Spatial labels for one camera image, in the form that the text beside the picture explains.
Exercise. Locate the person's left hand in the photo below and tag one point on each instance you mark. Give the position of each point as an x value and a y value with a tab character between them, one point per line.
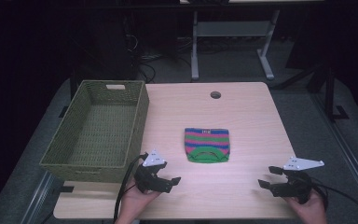
135	203

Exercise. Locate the grey metal floor rail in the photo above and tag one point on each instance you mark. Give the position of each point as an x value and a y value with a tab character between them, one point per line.
345	146
38	199

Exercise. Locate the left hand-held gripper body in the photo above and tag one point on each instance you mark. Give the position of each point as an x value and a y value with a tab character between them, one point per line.
147	182

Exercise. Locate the person's right hand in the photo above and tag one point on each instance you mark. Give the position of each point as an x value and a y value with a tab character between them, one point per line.
310	210

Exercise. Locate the green woven basket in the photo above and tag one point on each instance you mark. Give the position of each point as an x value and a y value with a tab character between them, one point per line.
105	133

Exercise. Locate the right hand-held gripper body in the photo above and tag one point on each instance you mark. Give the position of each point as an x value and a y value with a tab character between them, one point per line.
295	183

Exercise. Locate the black metal stand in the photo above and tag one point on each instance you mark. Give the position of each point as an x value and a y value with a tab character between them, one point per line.
329	90

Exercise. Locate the grey metal desk frame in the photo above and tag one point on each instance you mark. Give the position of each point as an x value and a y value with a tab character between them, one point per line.
230	29

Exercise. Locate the striped knitted hat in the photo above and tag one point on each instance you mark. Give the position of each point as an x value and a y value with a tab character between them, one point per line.
206	143

